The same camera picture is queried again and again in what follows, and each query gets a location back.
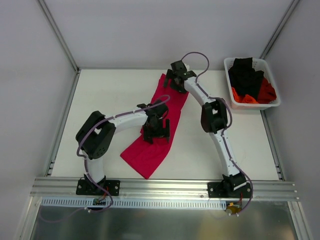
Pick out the pink t shirt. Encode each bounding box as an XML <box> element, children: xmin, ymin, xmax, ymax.
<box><xmin>120</xmin><ymin>73</ymin><xmax>188</xmax><ymax>179</ymax></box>

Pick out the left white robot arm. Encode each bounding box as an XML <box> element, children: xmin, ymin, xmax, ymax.
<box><xmin>75</xmin><ymin>100</ymin><xmax>170</xmax><ymax>196</ymax></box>

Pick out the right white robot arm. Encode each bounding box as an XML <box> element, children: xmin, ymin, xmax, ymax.
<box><xmin>163</xmin><ymin>60</ymin><xmax>251</xmax><ymax>198</ymax></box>

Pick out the white plastic basket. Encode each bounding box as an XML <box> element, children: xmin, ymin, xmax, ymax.
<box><xmin>224</xmin><ymin>57</ymin><xmax>281</xmax><ymax>110</ymax></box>

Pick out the black t shirt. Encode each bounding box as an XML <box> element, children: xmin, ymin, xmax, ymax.
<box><xmin>228</xmin><ymin>57</ymin><xmax>264</xmax><ymax>101</ymax></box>

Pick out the orange t shirt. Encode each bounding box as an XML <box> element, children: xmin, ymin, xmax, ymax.
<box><xmin>231</xmin><ymin>87</ymin><xmax>258</xmax><ymax>104</ymax></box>

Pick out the red t shirt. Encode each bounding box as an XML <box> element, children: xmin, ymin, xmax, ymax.
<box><xmin>257</xmin><ymin>77</ymin><xmax>277</xmax><ymax>104</ymax></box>

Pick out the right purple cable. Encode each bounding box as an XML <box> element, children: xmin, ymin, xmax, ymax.
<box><xmin>180</xmin><ymin>51</ymin><xmax>254</xmax><ymax>220</ymax></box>

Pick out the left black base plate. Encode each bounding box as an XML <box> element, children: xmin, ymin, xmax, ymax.
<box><xmin>75</xmin><ymin>177</ymin><xmax>121</xmax><ymax>196</ymax></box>

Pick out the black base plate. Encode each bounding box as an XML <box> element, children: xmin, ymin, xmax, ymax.
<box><xmin>207</xmin><ymin>181</ymin><xmax>252</xmax><ymax>199</ymax></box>
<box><xmin>75</xmin><ymin>177</ymin><xmax>121</xmax><ymax>196</ymax></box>

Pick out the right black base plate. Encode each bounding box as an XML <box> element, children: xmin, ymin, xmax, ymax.
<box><xmin>207</xmin><ymin>181</ymin><xmax>252</xmax><ymax>199</ymax></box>

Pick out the aluminium mounting rail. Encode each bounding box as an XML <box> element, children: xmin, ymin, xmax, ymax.
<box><xmin>30</xmin><ymin>177</ymin><xmax>300</xmax><ymax>202</ymax></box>

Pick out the white slotted cable duct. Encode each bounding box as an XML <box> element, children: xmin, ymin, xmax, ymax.
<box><xmin>41</xmin><ymin>197</ymin><xmax>227</xmax><ymax>211</ymax></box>

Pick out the right aluminium frame post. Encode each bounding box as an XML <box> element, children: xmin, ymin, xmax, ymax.
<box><xmin>259</xmin><ymin>0</ymin><xmax>301</xmax><ymax>59</ymax></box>

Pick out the aluminium frame post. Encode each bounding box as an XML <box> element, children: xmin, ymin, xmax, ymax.
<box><xmin>36</xmin><ymin>0</ymin><xmax>80</xmax><ymax>73</ymax></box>
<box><xmin>259</xmin><ymin>0</ymin><xmax>301</xmax><ymax>59</ymax></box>

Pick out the left aluminium frame post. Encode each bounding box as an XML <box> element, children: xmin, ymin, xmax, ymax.
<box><xmin>36</xmin><ymin>0</ymin><xmax>80</xmax><ymax>73</ymax></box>

